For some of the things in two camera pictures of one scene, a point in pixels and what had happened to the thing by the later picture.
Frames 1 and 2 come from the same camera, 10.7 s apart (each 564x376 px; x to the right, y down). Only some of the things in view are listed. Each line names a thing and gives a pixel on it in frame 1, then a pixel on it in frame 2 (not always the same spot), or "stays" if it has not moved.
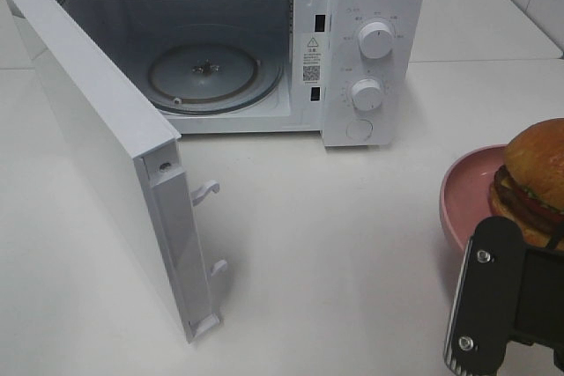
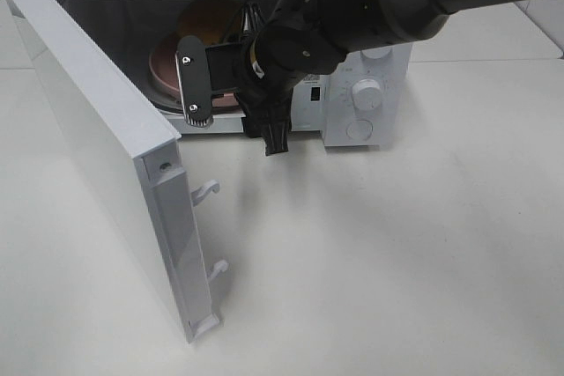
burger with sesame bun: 530,187 to 208,18
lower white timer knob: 367,94 stays
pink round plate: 464,196 to 164,74
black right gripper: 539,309 to 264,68
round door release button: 359,129 stays
